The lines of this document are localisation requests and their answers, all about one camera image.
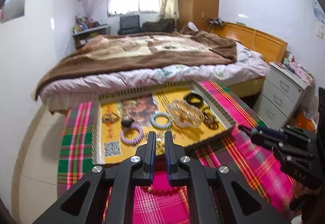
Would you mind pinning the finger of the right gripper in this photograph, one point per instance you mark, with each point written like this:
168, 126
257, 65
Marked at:
250, 131
266, 133

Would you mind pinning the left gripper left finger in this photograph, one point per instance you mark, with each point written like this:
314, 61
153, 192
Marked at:
105, 195

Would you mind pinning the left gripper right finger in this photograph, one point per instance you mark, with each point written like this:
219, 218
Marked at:
216, 195

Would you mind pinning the black hair clip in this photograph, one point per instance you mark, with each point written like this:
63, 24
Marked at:
127, 122

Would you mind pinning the black smart wristband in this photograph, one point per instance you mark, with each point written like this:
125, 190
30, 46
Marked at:
194, 99

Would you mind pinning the colourful plaid tablecloth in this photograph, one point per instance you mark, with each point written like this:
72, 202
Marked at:
161, 203

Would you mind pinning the grey drawer cabinet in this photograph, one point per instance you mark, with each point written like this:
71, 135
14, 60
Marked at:
280, 96

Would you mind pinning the patterned cardboard tray box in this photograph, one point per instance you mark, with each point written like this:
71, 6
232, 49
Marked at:
113, 143

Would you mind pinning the clear amber hair claw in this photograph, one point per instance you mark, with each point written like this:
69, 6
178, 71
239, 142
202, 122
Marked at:
185, 115

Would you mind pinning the wooden headboard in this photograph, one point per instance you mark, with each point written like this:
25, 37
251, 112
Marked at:
272, 48

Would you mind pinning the white floral bed sheet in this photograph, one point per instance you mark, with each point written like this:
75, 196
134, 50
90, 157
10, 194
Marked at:
65, 94

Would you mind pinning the brown fleece blanket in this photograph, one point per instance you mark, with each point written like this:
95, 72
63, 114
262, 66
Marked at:
106, 54

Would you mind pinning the dark bag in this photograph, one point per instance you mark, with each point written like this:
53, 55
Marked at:
162, 25

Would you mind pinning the black office chair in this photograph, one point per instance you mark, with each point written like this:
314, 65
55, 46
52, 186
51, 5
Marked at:
129, 24

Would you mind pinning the cluttered desk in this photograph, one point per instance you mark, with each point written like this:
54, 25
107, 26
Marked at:
82, 37

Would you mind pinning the window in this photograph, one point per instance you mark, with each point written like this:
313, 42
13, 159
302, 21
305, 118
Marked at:
124, 7

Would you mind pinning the dried branch bouquet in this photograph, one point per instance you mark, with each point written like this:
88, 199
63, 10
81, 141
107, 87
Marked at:
89, 7

